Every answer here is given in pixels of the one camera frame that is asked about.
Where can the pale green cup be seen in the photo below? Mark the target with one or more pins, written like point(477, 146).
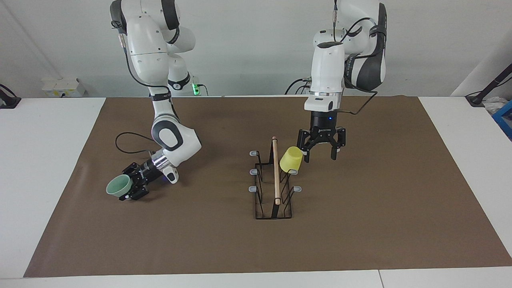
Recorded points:
point(119, 186)

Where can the brown table mat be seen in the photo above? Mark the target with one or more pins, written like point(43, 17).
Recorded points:
point(200, 240)

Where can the white power socket box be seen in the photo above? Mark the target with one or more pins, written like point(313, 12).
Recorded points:
point(60, 86)

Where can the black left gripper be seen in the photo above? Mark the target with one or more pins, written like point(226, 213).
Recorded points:
point(324, 122)

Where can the black clamp mount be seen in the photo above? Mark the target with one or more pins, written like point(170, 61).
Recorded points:
point(8, 100)

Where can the crumpled clear plastic bag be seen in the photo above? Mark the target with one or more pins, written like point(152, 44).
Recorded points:
point(494, 106)

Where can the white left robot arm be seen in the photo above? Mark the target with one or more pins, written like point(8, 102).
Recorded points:
point(328, 68)

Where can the yellow cup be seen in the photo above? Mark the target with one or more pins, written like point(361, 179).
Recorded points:
point(291, 160)

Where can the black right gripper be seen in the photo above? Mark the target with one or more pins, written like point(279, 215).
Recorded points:
point(148, 172)

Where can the blue box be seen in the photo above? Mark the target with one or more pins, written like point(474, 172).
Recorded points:
point(504, 120)

